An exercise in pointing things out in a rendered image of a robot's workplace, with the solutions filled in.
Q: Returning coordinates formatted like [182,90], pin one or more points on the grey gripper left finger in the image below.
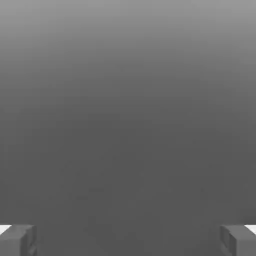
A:
[16,242]

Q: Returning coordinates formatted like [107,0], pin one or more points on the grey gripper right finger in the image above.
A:
[240,242]

